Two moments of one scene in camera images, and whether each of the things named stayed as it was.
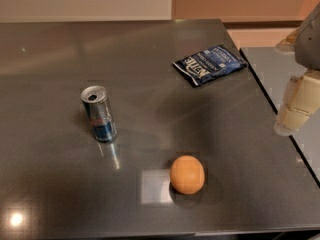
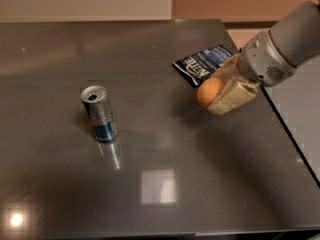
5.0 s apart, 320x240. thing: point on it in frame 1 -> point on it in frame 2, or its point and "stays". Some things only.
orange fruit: (187, 174) -> (209, 89)
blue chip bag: (210, 64) stays
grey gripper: (309, 44) -> (262, 60)
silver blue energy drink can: (95, 100) stays
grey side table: (275, 71) stays
